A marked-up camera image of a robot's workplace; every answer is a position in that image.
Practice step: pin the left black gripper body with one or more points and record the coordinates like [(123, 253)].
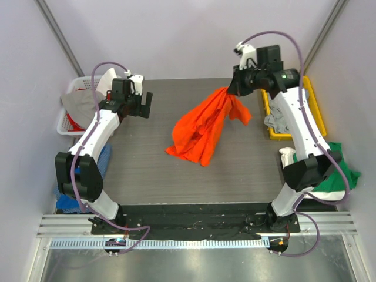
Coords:
[(142, 106)]

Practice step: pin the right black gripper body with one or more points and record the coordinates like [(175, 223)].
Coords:
[(237, 83)]

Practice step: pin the orange t shirt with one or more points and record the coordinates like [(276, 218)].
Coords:
[(196, 135)]

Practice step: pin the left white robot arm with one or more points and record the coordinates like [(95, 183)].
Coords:
[(77, 171)]

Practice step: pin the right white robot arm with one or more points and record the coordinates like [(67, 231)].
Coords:
[(262, 68)]

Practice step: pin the white cloth in basket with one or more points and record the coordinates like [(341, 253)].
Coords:
[(105, 83)]

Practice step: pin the white plastic basket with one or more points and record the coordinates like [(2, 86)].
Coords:
[(80, 83)]

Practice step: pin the grey shirt in yellow bin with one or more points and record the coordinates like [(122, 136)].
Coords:
[(285, 113)]

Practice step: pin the beige grey shirt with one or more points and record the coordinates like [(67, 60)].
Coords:
[(80, 106)]

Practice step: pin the red cloth in basket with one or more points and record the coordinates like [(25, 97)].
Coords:
[(76, 127)]

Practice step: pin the yellow plastic bin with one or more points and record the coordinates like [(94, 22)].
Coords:
[(311, 111)]

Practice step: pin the white folded t shirt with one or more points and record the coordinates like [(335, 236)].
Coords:
[(288, 157)]

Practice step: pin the green folded t shirt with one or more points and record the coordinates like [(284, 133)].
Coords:
[(343, 170)]

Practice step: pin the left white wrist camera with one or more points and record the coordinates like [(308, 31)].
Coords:
[(136, 83)]

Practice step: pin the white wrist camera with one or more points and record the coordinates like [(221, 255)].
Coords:
[(136, 83), (247, 54)]

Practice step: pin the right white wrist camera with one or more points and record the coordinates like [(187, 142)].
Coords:
[(247, 54)]

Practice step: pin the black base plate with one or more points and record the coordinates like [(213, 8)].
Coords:
[(197, 222)]

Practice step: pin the right corner metal post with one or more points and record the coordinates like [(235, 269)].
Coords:
[(324, 32)]

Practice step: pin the corner metal post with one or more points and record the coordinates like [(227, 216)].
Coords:
[(59, 36), (324, 32)]

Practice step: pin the left corner metal post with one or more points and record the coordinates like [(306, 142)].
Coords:
[(59, 36)]

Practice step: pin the aluminium rail frame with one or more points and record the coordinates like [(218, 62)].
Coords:
[(326, 249)]

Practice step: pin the slotted cable duct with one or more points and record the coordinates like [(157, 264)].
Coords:
[(110, 243)]

